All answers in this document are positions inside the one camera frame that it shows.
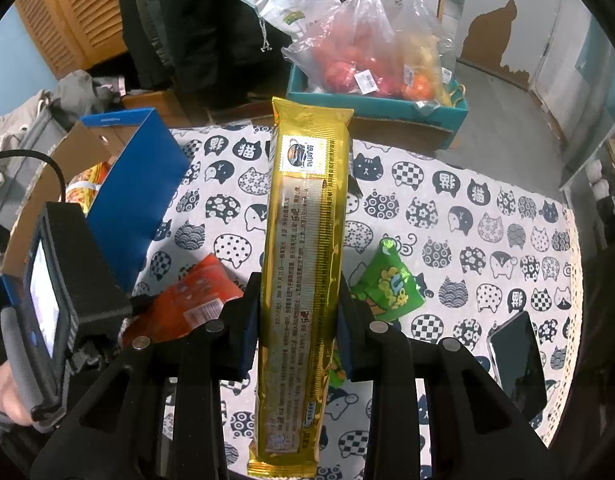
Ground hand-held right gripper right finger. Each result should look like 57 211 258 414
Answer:
337 275 551 480

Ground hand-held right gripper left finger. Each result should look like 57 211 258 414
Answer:
30 271 263 480

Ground blue rimmed cardboard box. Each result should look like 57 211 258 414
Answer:
1 107 190 301

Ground long gold biscuit packet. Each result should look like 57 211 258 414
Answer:
247 95 355 478

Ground person's left hand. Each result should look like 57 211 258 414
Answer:
0 360 35 428

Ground red orange snack packet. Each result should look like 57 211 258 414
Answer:
120 254 244 346

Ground green snack packet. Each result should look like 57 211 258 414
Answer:
330 237 428 388

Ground yellow orange snack packet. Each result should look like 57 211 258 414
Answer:
64 161 110 216

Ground grey fabric bag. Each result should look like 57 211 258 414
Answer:
0 110 78 273

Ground light grey fleece garment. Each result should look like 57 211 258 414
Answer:
0 90 55 191

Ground cat print tablecloth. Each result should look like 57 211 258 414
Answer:
120 125 585 476

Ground black smartphone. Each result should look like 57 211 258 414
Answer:
486 310 548 423

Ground dark grey garment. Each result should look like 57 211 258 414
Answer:
52 70 125 116

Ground teal cardboard box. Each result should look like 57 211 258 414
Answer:
286 62 469 133

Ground wooden louvered cabinet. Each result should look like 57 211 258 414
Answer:
14 0 130 78

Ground dark hanging coats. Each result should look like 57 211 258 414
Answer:
118 0 333 108

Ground white side shelf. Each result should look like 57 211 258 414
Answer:
560 110 615 261

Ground clear plastic fruit bag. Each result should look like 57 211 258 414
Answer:
282 0 458 106

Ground white printed bag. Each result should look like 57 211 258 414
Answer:
241 0 345 51

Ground white door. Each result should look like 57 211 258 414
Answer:
530 0 615 176

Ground black cable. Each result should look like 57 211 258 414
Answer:
0 150 70 206

